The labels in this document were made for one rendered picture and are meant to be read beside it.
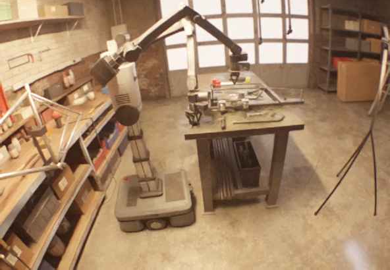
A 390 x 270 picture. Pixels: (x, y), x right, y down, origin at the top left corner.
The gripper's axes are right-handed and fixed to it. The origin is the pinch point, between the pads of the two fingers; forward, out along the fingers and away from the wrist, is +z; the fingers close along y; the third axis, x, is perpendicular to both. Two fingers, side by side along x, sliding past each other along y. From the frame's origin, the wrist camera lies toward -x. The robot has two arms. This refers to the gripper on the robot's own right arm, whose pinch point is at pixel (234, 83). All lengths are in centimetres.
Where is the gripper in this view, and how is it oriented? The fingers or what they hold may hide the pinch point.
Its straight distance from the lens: 143.8
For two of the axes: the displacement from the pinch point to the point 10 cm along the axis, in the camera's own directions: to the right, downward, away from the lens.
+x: -10.0, 0.5, 0.7
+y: 0.4, -4.5, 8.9
